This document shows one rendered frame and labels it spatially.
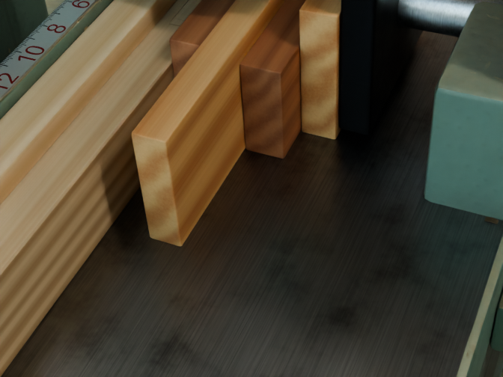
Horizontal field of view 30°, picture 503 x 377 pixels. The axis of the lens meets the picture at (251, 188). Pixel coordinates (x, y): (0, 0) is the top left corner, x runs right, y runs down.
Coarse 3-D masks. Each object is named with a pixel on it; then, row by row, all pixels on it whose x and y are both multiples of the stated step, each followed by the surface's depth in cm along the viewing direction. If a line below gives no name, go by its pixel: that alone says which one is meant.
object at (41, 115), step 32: (128, 0) 42; (160, 0) 43; (96, 32) 41; (128, 32) 41; (64, 64) 39; (96, 64) 39; (32, 96) 38; (64, 96) 37; (0, 128) 36; (32, 128) 36; (64, 128) 38; (0, 160) 35; (32, 160) 36; (0, 192) 34
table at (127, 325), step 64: (384, 128) 43; (256, 192) 40; (320, 192) 40; (384, 192) 40; (128, 256) 38; (192, 256) 38; (256, 256) 37; (320, 256) 37; (384, 256) 37; (448, 256) 37; (64, 320) 36; (128, 320) 35; (192, 320) 35; (256, 320) 35; (320, 320) 35; (384, 320) 35; (448, 320) 35
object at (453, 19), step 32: (352, 0) 37; (384, 0) 38; (416, 0) 40; (448, 0) 40; (480, 0) 39; (352, 32) 38; (384, 32) 39; (416, 32) 46; (448, 32) 40; (352, 64) 39; (384, 64) 41; (352, 96) 40; (384, 96) 42; (352, 128) 42
